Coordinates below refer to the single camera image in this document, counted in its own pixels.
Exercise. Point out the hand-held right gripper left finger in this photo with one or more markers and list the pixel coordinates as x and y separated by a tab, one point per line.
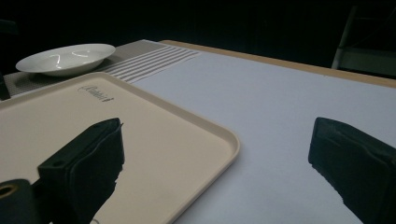
90	161

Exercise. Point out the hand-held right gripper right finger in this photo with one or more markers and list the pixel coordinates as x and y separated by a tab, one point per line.
358	161

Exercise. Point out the beige plastic tray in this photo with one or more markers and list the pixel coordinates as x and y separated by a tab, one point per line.
149	130

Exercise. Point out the white shallow bowl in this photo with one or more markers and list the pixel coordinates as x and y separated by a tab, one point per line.
67	59

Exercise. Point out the metal stand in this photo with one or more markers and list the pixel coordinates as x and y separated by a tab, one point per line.
364	46

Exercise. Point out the grey striped placemat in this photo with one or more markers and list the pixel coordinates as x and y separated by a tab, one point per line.
146	60

